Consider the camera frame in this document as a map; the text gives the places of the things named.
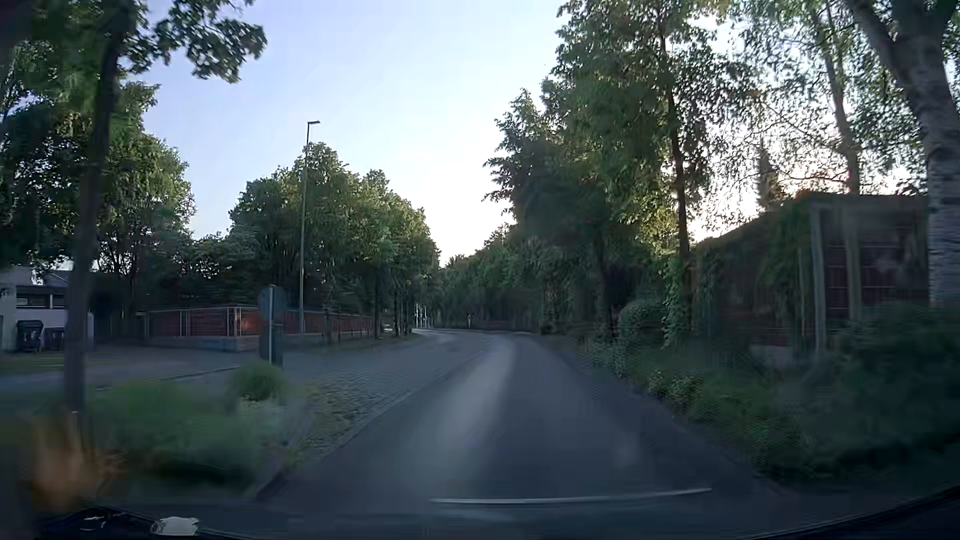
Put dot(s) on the row of tall trees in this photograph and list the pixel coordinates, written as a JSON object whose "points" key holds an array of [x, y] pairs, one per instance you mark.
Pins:
{"points": [[600, 187]]}

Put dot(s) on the cobbled pavement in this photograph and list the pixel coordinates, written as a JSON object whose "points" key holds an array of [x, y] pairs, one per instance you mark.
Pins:
{"points": [[375, 375]]}

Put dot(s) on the grey asphalt road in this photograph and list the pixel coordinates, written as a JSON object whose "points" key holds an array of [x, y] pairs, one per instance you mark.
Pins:
{"points": [[517, 420]]}

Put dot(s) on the small round green bush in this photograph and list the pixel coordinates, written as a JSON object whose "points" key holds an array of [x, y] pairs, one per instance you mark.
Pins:
{"points": [[259, 381]]}

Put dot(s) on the grass verge with bushes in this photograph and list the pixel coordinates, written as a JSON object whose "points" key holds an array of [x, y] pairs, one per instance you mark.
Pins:
{"points": [[172, 431]]}

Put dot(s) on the grey side road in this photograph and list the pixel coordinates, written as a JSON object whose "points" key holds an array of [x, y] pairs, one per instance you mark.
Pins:
{"points": [[127, 367]]}

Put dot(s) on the overgrown grass verge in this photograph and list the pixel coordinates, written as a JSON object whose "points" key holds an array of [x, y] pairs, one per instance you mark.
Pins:
{"points": [[825, 412]]}

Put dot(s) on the tree with thin dark trunk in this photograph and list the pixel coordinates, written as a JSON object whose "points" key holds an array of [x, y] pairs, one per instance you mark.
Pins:
{"points": [[88, 225]]}

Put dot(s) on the dark wheelie bin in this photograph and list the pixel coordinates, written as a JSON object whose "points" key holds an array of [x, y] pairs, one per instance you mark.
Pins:
{"points": [[54, 338], [29, 335]]}

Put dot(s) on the white building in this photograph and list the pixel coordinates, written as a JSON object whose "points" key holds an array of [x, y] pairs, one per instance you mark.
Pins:
{"points": [[34, 300]]}

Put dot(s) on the birch tree with white trunk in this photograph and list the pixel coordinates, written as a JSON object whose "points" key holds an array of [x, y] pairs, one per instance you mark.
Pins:
{"points": [[941, 187]]}

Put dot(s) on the tall grey lamp post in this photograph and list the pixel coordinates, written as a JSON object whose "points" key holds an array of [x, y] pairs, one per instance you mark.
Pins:
{"points": [[302, 225]]}

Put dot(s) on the road sign on post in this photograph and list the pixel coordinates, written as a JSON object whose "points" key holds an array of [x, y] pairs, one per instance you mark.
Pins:
{"points": [[271, 304]]}

